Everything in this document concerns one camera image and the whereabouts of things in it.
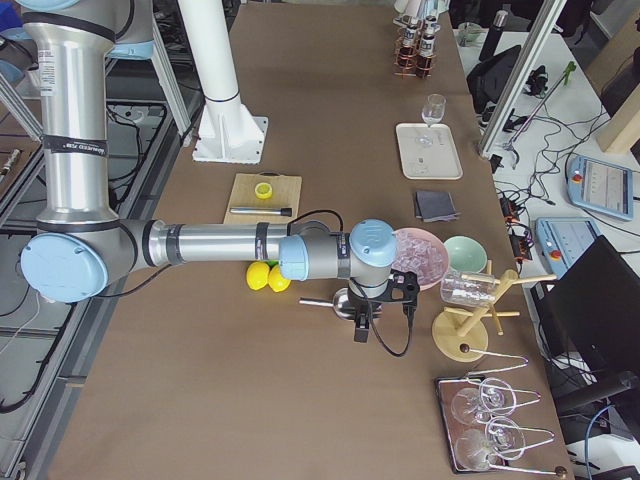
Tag black thermos bottle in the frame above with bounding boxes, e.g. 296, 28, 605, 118
479, 10, 508, 62

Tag wooden cup tree stand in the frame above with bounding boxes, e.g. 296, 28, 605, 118
431, 260, 557, 362

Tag copper wire bottle basket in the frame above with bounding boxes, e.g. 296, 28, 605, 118
393, 20, 436, 79

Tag half lemon slice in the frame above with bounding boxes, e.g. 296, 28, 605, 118
254, 182, 273, 200

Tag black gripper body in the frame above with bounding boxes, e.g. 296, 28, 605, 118
348, 269, 419, 343

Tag pink bowl of ice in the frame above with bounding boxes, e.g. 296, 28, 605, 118
392, 227, 450, 291

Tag aluminium frame post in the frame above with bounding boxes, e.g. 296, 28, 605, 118
478, 0, 566, 158

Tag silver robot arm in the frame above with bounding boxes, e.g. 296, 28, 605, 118
21, 1, 419, 342

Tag clear glass mug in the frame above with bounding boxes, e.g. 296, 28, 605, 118
440, 270, 499, 307

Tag bamboo cutting board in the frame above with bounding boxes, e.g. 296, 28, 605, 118
223, 173, 302, 224

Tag tea bottle white cap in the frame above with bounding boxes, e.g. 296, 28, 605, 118
397, 17, 419, 69

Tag steel muddler black tip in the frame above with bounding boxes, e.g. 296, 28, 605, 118
228, 206, 293, 218

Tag yellow lemon near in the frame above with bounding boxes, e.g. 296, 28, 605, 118
245, 261, 270, 291

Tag upside-down wine glass upper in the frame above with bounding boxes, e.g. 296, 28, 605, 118
451, 378, 515, 425

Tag upside-down wine glass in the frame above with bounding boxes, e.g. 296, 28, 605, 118
451, 378, 515, 425
454, 417, 525, 471

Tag yellow lemon far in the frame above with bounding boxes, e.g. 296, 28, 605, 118
268, 265, 291, 293

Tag grey folded cloth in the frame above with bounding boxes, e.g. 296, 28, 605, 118
414, 190, 459, 223

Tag blue teach pendant upper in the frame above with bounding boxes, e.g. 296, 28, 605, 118
567, 156, 634, 221

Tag cream serving tray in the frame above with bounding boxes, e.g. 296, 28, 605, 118
395, 123, 463, 180

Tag mint green bowl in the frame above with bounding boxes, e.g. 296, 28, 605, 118
444, 236, 488, 273

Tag steel ice scoop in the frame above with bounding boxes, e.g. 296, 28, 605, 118
298, 287, 368, 321

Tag blue teach pendant lower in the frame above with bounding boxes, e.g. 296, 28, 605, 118
535, 217, 601, 278

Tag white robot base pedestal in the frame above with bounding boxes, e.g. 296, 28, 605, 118
179, 0, 268, 165

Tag dark glass rack tray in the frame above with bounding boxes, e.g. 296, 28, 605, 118
434, 376, 490, 474

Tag upside-down wine glass lower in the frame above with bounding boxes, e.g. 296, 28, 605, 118
454, 417, 525, 471

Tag yellow lemon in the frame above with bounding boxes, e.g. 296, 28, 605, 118
268, 265, 291, 293
245, 261, 270, 291

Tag blue teach pendant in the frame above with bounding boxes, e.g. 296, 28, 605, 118
535, 217, 601, 278
567, 156, 634, 221

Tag clear wine glass on tray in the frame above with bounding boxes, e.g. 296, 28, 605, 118
418, 94, 446, 147

